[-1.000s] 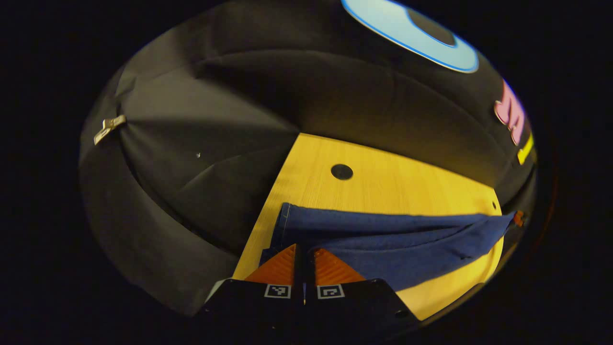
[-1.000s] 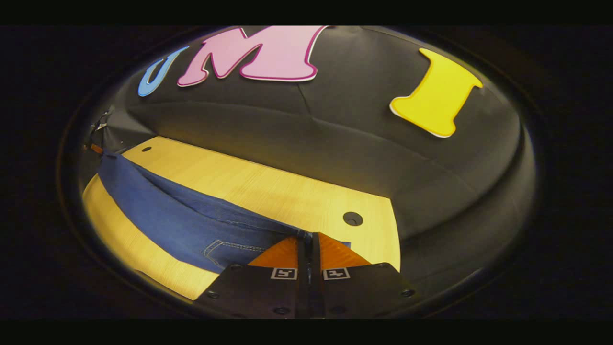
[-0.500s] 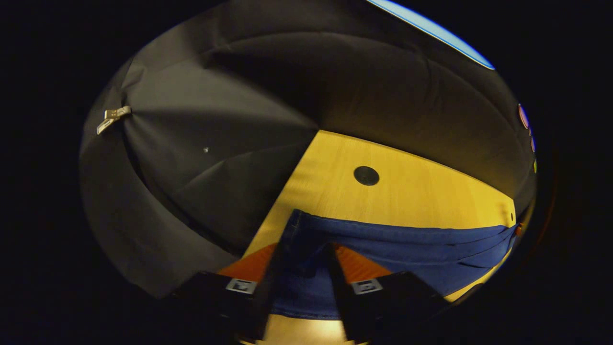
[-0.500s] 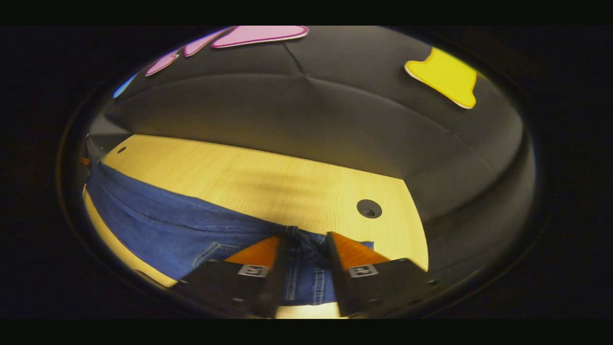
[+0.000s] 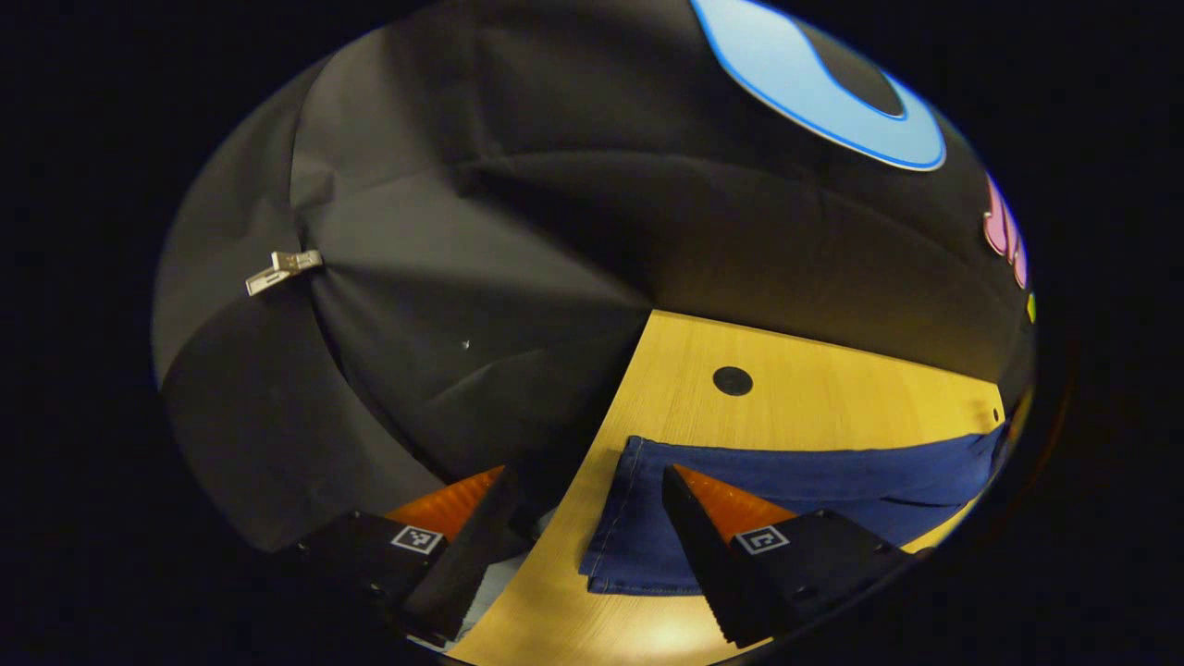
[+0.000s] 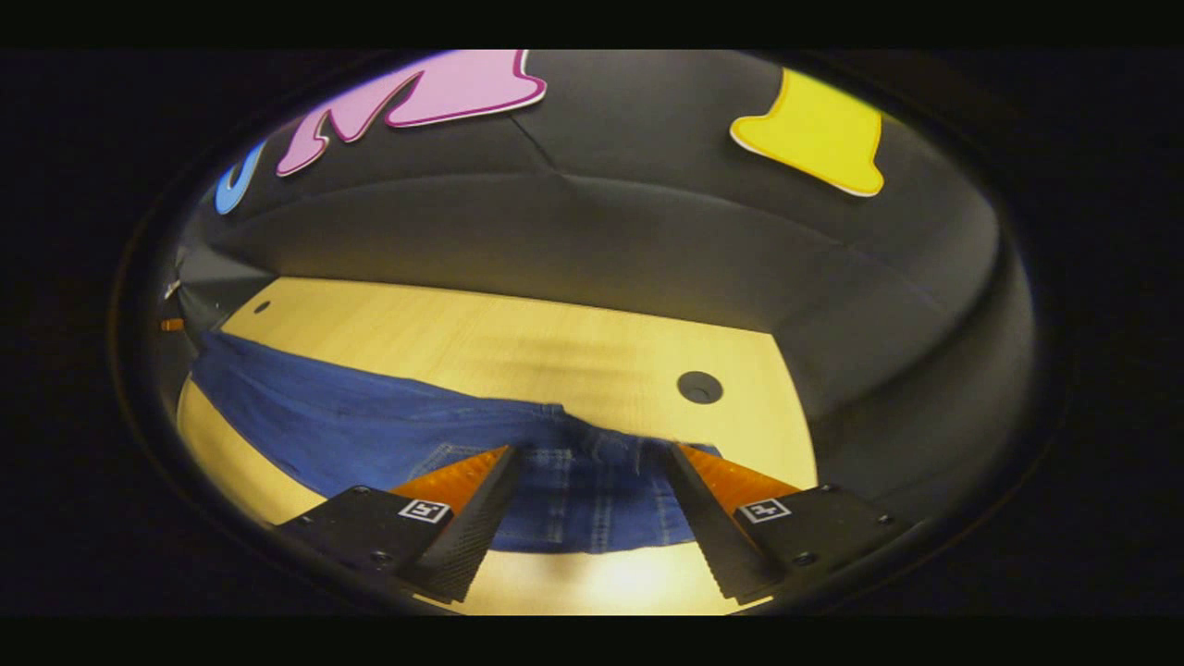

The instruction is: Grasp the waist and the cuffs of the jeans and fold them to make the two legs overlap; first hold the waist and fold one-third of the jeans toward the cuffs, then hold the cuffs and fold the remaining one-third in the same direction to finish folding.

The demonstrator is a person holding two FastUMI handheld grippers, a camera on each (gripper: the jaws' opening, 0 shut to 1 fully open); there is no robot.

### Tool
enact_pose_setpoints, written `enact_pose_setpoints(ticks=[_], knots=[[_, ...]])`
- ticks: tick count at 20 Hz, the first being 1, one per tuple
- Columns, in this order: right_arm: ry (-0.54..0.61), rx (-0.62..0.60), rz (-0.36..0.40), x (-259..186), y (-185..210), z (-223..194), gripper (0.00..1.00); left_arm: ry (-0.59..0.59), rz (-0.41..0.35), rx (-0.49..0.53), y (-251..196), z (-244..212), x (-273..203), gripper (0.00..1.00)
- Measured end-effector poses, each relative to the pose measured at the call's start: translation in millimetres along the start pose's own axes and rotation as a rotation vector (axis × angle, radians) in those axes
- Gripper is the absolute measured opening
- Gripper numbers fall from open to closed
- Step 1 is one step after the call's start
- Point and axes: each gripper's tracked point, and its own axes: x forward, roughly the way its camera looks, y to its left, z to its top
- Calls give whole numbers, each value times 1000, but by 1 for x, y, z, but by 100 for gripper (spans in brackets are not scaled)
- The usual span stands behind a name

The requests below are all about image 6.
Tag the blue denim jeans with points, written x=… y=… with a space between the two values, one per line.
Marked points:
x=370 y=425

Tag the black backdrop cloth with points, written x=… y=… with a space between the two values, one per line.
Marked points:
x=647 y=231

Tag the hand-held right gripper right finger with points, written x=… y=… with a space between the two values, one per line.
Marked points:
x=712 y=536

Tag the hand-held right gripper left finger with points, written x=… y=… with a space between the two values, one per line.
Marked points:
x=467 y=536

